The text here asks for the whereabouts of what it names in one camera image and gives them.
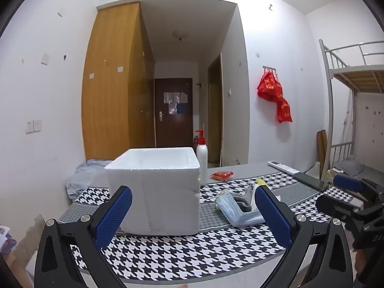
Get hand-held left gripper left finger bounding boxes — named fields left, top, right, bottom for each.
left=34, top=185, right=133, bottom=288

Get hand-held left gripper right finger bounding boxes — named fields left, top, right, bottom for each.
left=253, top=185, right=354, bottom=288

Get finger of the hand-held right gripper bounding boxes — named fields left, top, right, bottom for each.
left=315, top=194, right=365, bottom=226
left=332, top=174, right=384, bottom=205

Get grey sock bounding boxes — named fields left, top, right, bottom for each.
left=236, top=183, right=257, bottom=214

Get white foam box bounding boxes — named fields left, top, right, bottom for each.
left=104, top=147, right=201, bottom=237

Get grey cloth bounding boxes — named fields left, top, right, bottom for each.
left=334, top=159, right=364, bottom=176

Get black phone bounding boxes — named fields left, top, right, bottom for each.
left=294, top=172, right=330, bottom=191

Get wooden sticks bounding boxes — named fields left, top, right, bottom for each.
left=317, top=130, right=327, bottom=170

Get light blue cloth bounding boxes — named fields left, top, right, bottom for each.
left=66, top=160, right=114, bottom=200

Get white remote control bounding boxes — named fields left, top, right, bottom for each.
left=268, top=161, right=300, bottom=174

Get red snack packet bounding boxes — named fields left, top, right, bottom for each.
left=210, top=171, right=234, bottom=181

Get houndstooth table mat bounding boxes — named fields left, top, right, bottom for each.
left=57, top=170, right=356, bottom=282

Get metal bunk bed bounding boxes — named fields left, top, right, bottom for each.
left=318, top=39, right=384, bottom=186

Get white lotion bottle red pump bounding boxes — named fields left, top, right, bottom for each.
left=194, top=130, right=208, bottom=186

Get red plastic bag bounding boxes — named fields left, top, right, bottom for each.
left=276, top=97, right=293, bottom=124
left=257, top=69, right=283, bottom=102

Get dark brown door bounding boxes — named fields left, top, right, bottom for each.
left=154, top=78, right=193, bottom=148

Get wooden wardrobe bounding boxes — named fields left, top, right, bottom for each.
left=82, top=1, right=156, bottom=161

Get light wooden side door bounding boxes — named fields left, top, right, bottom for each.
left=208, top=53, right=224, bottom=167

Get white paper notice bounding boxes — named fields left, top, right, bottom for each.
left=163, top=92, right=188, bottom=114

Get white wall socket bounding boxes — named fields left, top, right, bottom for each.
left=25, top=119, right=42, bottom=134

